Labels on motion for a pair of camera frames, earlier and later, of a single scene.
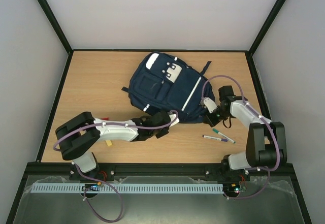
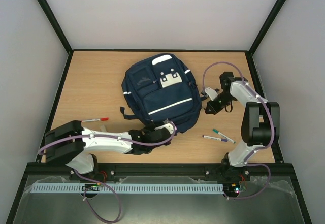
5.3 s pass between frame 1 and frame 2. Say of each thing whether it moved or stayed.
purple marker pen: stayed
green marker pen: stayed
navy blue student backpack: moved
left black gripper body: moved
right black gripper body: moved
